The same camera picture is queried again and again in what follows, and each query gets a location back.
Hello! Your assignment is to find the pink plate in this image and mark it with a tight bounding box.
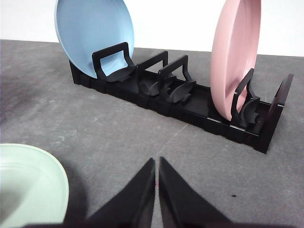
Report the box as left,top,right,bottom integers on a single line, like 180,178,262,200
210,0,262,122

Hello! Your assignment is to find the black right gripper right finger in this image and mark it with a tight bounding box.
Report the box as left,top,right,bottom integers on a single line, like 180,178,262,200
158,156,304,228

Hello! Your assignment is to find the blue plate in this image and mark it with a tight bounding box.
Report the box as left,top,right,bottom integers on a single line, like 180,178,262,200
54,0,135,79

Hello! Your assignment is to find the black plate rack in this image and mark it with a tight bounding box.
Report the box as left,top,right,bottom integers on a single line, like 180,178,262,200
68,42,295,155

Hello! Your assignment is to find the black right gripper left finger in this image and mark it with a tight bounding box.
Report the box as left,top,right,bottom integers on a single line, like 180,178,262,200
22,158,156,228

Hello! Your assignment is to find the green plate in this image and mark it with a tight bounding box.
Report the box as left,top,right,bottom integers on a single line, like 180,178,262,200
0,143,69,225

